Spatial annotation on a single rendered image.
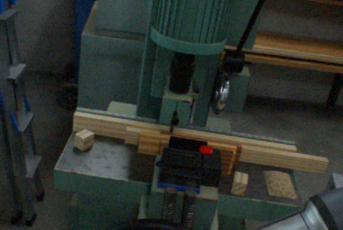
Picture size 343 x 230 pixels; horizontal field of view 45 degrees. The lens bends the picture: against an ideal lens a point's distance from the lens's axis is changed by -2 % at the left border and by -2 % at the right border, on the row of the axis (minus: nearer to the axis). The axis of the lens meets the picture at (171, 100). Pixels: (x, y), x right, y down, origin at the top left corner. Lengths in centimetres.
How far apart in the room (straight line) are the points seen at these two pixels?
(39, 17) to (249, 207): 277
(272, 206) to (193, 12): 48
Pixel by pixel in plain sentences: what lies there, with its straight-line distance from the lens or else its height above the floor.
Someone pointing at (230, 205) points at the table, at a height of 88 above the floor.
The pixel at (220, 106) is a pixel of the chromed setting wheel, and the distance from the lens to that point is 113.
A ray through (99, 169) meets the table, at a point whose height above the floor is 90.
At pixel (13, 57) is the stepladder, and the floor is 79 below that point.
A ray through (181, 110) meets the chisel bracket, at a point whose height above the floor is 104.
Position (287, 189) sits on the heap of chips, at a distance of 106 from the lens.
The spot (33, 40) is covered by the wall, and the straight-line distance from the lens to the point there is 358.
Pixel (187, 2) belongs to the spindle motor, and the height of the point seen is 131.
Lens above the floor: 150
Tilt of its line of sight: 26 degrees down
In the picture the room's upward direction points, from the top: 10 degrees clockwise
